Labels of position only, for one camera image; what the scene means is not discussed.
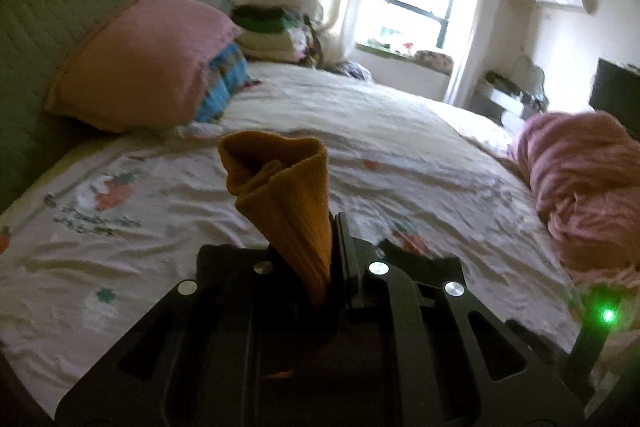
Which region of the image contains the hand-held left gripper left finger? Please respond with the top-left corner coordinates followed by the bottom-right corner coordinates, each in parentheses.
top-left (56, 245), bottom-right (301, 427)

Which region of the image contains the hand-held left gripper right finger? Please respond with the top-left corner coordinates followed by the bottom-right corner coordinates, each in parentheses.
top-left (331, 212), bottom-right (585, 427)

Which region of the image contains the orange ribbed sock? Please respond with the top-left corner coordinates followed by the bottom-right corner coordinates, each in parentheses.
top-left (218, 131), bottom-right (335, 308)

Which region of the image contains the pile of folded clothes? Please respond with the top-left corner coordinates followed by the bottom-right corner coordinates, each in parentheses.
top-left (232, 4), bottom-right (317, 64)

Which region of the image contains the white printed bed sheet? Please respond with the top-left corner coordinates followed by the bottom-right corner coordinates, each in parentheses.
top-left (0, 61), bottom-right (596, 423)

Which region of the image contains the pink fuzzy blanket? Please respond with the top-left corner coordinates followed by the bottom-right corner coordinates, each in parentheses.
top-left (509, 111), bottom-right (640, 285)

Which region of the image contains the blue plaid pillow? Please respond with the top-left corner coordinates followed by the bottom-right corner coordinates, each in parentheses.
top-left (192, 42), bottom-right (262, 124)

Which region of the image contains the patterned windowsill cushion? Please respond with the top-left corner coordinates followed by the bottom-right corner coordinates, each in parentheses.
top-left (414, 49), bottom-right (455, 74)

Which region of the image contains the white dressing table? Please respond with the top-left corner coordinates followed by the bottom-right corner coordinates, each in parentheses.
top-left (469, 56), bottom-right (547, 124)

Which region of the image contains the pink pillow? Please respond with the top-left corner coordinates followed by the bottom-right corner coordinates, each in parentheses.
top-left (44, 0), bottom-right (242, 134)

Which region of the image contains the grey padded headboard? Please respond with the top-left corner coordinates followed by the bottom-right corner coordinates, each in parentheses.
top-left (0, 0), bottom-right (236, 212)

